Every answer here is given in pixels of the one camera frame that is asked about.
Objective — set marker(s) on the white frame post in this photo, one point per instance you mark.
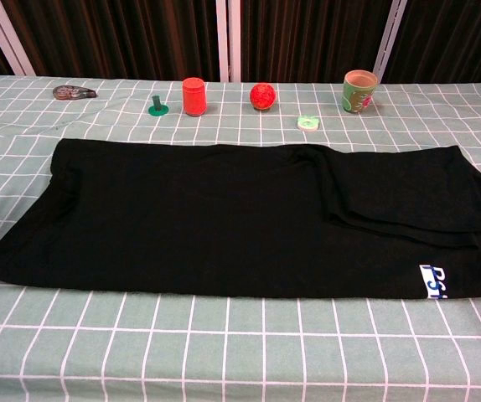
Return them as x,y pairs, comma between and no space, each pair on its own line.
228,37
8,37
389,37

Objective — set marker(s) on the red ball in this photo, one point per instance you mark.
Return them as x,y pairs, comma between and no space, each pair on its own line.
262,97

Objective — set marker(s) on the orange cylindrical can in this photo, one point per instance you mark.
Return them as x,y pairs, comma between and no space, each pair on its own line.
194,98

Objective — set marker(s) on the black cloth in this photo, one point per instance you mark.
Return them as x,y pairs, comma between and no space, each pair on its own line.
190,218

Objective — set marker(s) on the green white checked tablecloth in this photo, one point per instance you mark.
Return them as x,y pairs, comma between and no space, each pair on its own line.
240,347

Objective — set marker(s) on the brown cup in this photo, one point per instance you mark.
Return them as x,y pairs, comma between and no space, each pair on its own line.
358,98

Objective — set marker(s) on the dark grey oval object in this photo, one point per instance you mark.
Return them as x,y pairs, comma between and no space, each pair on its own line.
70,92

